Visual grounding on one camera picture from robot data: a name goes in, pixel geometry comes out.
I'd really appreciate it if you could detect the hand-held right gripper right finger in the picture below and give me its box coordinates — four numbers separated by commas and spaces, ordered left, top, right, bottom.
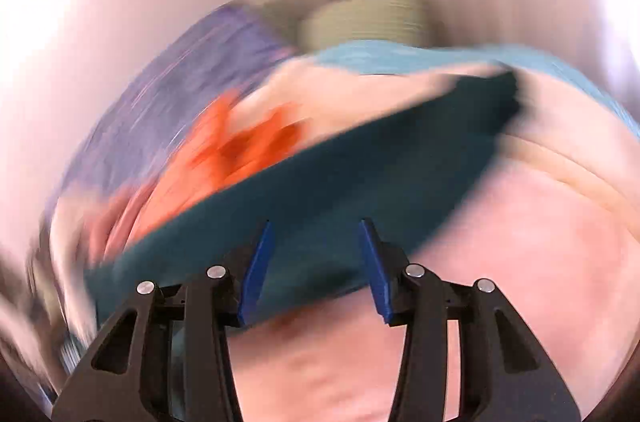
359, 219, 582, 422

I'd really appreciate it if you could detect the pink cloth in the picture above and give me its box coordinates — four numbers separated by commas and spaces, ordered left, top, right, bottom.
87, 182, 171, 263

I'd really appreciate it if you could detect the light blue cloth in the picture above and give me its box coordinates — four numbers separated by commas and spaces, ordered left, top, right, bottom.
312, 40, 640, 128

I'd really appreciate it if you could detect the orange cloth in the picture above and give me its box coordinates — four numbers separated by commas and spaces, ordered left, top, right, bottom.
145, 90, 306, 233

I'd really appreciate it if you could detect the blue plaid bedsheet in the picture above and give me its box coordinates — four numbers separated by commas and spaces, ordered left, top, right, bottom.
47, 0, 301, 233

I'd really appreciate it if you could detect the cream printed blanket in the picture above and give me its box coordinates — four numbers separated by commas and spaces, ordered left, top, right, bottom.
222, 55, 640, 422

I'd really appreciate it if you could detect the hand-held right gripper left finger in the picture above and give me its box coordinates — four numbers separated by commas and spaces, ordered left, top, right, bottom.
51, 219, 276, 422

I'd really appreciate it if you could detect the teal fleece garment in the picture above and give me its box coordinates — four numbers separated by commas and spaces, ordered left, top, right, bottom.
82, 70, 523, 328

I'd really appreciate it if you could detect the grey-brown fleece cloth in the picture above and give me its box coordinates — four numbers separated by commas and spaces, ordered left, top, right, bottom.
260, 0, 433, 50

